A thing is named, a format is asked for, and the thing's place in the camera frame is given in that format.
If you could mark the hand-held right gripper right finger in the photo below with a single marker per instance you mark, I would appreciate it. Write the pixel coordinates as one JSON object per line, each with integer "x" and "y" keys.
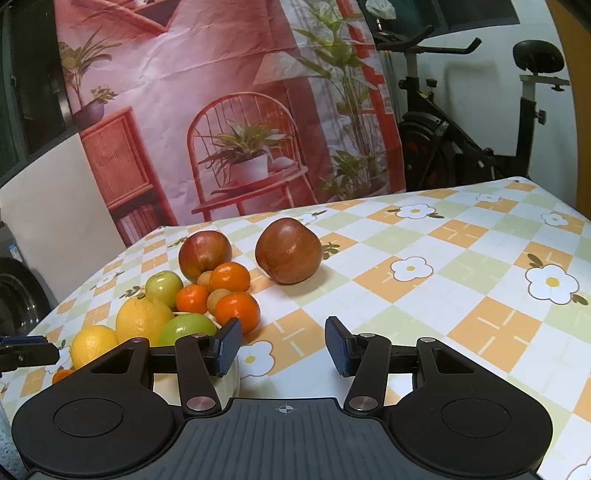
{"x": 338, "y": 344}

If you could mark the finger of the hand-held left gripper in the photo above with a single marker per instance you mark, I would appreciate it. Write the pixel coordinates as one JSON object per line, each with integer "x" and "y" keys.
{"x": 27, "y": 355}

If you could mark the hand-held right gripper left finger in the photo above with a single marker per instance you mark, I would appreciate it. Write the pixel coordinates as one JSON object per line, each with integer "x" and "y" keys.
{"x": 229, "y": 344}

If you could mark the small orange tangerine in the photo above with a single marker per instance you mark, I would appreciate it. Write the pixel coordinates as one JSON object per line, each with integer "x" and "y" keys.
{"x": 238, "y": 311}
{"x": 62, "y": 376}
{"x": 192, "y": 298}
{"x": 231, "y": 277}

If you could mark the cream round plate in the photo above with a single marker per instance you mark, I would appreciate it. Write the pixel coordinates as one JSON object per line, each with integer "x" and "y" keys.
{"x": 231, "y": 383}

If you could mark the large green apple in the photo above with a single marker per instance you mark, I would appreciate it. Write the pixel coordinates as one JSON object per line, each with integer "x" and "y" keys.
{"x": 184, "y": 327}

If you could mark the round yellow lemon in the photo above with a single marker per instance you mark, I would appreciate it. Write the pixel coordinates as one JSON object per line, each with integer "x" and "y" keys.
{"x": 92, "y": 346}

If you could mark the small green apple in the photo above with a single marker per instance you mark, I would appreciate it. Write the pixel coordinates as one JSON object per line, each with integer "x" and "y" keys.
{"x": 164, "y": 286}

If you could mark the pointed yellow lemon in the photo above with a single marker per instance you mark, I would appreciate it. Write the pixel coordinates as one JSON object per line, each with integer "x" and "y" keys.
{"x": 141, "y": 323}

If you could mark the dark brownish red apple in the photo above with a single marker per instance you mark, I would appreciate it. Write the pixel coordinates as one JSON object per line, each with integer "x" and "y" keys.
{"x": 288, "y": 251}

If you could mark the small tan longan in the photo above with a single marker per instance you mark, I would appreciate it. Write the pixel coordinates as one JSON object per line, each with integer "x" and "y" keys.
{"x": 204, "y": 278}
{"x": 217, "y": 300}

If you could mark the grey washing machine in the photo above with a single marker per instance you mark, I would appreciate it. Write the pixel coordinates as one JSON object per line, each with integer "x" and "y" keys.
{"x": 18, "y": 295}

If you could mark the red yellow apple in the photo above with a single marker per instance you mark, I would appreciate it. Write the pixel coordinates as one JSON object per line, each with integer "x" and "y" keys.
{"x": 203, "y": 254}

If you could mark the black exercise bike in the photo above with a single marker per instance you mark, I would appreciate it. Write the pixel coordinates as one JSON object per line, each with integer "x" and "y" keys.
{"x": 443, "y": 152}

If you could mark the pink printed backdrop cloth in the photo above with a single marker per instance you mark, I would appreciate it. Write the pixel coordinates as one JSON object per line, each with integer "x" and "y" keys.
{"x": 184, "y": 69}

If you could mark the dark glass window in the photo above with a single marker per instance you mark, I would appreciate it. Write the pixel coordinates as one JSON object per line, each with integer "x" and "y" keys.
{"x": 27, "y": 69}
{"x": 475, "y": 11}

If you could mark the white plastic bag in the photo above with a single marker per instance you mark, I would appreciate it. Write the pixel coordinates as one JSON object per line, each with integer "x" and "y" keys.
{"x": 381, "y": 8}

